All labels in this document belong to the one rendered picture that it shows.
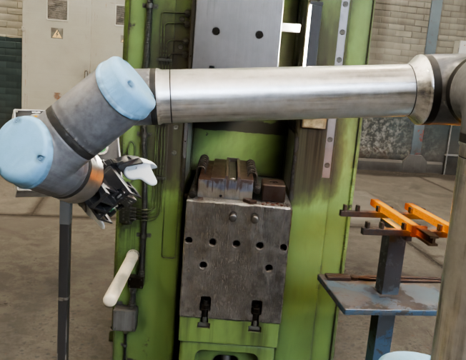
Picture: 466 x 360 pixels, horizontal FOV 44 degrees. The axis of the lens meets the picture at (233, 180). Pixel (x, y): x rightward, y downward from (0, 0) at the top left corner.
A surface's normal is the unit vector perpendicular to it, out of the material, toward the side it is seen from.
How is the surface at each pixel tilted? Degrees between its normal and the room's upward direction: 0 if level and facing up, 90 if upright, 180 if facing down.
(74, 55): 90
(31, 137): 72
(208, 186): 90
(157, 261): 90
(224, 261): 90
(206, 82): 58
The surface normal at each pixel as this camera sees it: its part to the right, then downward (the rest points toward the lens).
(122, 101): 0.26, 0.36
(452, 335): -0.82, 0.07
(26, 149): -0.30, -0.14
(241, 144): 0.00, 0.20
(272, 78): 0.06, -0.34
